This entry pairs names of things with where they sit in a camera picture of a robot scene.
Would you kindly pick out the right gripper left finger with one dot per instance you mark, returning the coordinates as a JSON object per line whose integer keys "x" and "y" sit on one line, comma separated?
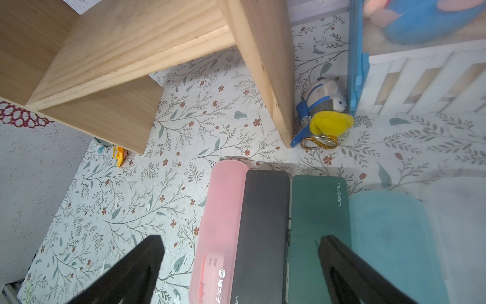
{"x": 132, "y": 280}

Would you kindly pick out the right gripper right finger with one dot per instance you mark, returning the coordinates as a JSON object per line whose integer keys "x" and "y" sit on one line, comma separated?
{"x": 350, "y": 279}

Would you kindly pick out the teal pencil case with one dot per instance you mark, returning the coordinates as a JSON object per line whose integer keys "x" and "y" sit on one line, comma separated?
{"x": 391, "y": 232}

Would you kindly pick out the dark green pencil case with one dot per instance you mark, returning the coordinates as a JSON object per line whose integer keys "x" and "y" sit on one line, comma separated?
{"x": 319, "y": 207}

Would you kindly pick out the pink pencil case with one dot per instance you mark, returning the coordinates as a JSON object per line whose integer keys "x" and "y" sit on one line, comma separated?
{"x": 214, "y": 263}

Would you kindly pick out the dark grey pencil case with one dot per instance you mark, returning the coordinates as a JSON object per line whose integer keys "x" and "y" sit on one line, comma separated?
{"x": 261, "y": 260}

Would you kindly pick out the clear pencil case with label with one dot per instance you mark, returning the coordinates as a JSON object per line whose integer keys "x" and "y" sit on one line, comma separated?
{"x": 456, "y": 209}

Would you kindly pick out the wooden two-tier shelf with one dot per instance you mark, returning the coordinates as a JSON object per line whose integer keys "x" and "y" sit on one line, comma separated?
{"x": 92, "y": 71}

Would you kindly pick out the yellow and grey toy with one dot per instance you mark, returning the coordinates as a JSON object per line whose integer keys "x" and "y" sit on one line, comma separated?
{"x": 118, "y": 153}

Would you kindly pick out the small yellow blue toy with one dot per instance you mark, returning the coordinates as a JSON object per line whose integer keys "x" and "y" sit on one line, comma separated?
{"x": 324, "y": 115}

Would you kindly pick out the white and blue toy crib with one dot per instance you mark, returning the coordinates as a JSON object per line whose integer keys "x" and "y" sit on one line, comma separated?
{"x": 445, "y": 75}

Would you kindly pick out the pink rabbit plush doll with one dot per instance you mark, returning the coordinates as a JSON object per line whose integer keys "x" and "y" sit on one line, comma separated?
{"x": 411, "y": 22}

